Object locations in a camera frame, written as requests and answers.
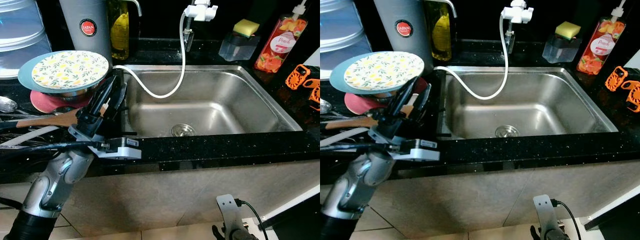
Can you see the floral lemon print plate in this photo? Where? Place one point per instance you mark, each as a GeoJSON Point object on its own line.
{"type": "Point", "coordinates": [70, 70]}
{"type": "Point", "coordinates": [390, 70]}

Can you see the steel sink drain strainer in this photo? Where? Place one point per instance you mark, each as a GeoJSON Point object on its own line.
{"type": "Point", "coordinates": [507, 131]}
{"type": "Point", "coordinates": [183, 130]}

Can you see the peach soap pump bottle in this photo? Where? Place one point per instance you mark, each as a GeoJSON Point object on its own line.
{"type": "Point", "coordinates": [600, 47]}
{"type": "Point", "coordinates": [280, 45]}

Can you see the white faucet head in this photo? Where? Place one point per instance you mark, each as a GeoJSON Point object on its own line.
{"type": "Point", "coordinates": [202, 11]}
{"type": "Point", "coordinates": [517, 12]}

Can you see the stainless steel sink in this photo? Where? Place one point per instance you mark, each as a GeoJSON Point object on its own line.
{"type": "Point", "coordinates": [215, 105]}
{"type": "Point", "coordinates": [540, 105]}

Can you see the grey thermos red label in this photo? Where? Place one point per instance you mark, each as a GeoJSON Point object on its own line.
{"type": "Point", "coordinates": [405, 45]}
{"type": "Point", "coordinates": [85, 42]}

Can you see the clear plastic container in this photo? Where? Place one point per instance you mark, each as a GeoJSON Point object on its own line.
{"type": "Point", "coordinates": [20, 35]}
{"type": "Point", "coordinates": [337, 35]}

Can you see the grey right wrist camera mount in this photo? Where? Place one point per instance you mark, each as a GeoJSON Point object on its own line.
{"type": "Point", "coordinates": [545, 215]}
{"type": "Point", "coordinates": [228, 215]}

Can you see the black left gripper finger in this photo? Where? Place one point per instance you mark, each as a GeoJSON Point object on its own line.
{"type": "Point", "coordinates": [117, 102]}
{"type": "Point", "coordinates": [421, 102]}
{"type": "Point", "coordinates": [404, 97]}
{"type": "Point", "coordinates": [102, 97]}

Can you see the pink plate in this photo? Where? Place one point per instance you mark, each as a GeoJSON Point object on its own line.
{"type": "Point", "coordinates": [355, 104]}
{"type": "Point", "coordinates": [45, 102]}

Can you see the steel bowl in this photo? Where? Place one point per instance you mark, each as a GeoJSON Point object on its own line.
{"type": "Point", "coordinates": [70, 92]}
{"type": "Point", "coordinates": [385, 93]}

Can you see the steel spoon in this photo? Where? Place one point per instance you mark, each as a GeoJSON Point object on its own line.
{"type": "Point", "coordinates": [325, 106]}
{"type": "Point", "coordinates": [6, 104]}

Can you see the white cutting board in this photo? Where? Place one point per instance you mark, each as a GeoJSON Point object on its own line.
{"type": "Point", "coordinates": [635, 52]}
{"type": "Point", "coordinates": [314, 59]}

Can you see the teal plate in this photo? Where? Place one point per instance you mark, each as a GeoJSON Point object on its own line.
{"type": "Point", "coordinates": [340, 75]}
{"type": "Point", "coordinates": [24, 75]}

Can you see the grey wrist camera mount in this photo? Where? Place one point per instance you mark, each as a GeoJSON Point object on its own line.
{"type": "Point", "coordinates": [545, 215]}
{"type": "Point", "coordinates": [422, 149]}
{"type": "Point", "coordinates": [228, 215]}
{"type": "Point", "coordinates": [122, 148]}

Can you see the clear soap dispenser box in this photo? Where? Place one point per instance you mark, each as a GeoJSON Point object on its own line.
{"type": "Point", "coordinates": [237, 47]}
{"type": "Point", "coordinates": [560, 50]}

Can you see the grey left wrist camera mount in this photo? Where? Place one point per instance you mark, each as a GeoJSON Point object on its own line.
{"type": "Point", "coordinates": [422, 149]}
{"type": "Point", "coordinates": [122, 148]}

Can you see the yellow oil bottle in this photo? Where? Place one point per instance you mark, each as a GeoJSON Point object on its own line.
{"type": "Point", "coordinates": [119, 35]}
{"type": "Point", "coordinates": [442, 35]}

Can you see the yellow green sponge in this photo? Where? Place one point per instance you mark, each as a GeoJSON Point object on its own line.
{"type": "Point", "coordinates": [246, 27]}
{"type": "Point", "coordinates": [567, 30]}

